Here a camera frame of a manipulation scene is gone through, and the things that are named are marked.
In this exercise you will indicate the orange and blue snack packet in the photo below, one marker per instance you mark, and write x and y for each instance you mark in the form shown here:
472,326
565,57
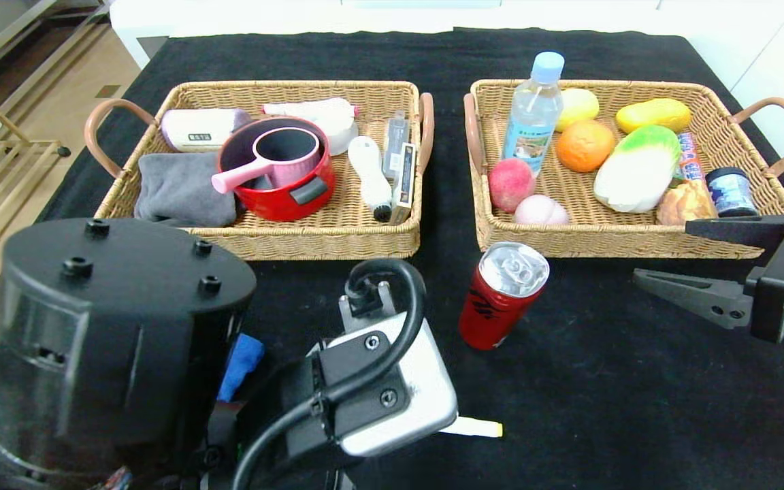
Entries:
688,153

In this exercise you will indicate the cream and black card box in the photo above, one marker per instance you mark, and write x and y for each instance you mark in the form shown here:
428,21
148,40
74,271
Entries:
404,177

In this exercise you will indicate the clear water bottle blue cap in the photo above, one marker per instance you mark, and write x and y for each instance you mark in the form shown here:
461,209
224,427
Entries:
531,116

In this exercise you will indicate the grey cloth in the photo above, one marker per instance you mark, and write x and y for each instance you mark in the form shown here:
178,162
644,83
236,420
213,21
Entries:
181,190

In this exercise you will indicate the red peach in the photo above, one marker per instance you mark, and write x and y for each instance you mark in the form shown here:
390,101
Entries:
511,185

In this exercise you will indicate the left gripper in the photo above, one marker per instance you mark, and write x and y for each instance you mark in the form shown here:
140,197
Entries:
256,429

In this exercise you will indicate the red soda can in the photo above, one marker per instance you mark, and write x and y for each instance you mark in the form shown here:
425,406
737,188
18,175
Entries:
494,313

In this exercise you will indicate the dark blue jar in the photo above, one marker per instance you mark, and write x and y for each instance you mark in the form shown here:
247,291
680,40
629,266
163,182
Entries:
729,194

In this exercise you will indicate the grey wooden shelf unit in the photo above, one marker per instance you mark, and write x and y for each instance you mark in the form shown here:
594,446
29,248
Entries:
24,41

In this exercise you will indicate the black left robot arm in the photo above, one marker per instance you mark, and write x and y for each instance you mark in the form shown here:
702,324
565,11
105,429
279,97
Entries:
113,340

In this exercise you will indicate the black table cloth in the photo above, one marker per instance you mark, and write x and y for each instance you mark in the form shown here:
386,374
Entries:
603,395

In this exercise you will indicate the cream marker pen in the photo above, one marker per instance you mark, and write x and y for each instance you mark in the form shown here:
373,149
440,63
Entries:
477,427

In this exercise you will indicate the brown bread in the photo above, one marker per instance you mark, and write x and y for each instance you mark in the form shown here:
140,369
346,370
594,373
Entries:
684,204

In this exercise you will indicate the wooden rack on wheels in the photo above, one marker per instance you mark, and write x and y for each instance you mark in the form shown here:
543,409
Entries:
31,143

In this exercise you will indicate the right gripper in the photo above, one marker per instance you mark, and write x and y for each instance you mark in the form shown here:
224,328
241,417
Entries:
775,294

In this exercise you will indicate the white tube pink cap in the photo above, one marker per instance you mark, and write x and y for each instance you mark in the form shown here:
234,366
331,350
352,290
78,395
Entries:
310,107

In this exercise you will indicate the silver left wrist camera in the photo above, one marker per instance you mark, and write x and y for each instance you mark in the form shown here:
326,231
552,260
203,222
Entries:
426,395

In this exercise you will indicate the white brush-tip bottle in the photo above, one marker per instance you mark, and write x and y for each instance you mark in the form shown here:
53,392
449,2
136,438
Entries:
368,170

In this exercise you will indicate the yellow mango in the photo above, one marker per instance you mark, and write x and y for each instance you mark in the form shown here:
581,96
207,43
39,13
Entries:
650,116

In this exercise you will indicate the pink saucepan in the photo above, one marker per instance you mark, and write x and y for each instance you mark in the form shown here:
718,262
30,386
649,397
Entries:
297,170

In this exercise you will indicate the toy napa cabbage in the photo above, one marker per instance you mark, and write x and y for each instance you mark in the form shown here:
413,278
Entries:
630,173

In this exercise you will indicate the yellow lemon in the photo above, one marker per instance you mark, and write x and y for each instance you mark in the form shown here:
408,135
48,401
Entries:
579,105

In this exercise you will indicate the white cylindrical pouch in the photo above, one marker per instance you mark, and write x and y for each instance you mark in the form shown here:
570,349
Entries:
198,126

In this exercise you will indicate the blue microfibre cloth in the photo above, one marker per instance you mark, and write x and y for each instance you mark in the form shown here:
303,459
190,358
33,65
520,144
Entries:
242,361

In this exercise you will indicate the pale pink peach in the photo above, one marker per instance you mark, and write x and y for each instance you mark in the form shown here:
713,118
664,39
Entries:
540,211

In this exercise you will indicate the orange fruit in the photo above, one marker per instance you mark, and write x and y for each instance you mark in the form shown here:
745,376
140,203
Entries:
586,146

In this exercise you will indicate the red cooking pot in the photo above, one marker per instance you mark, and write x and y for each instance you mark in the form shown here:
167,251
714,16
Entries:
283,204

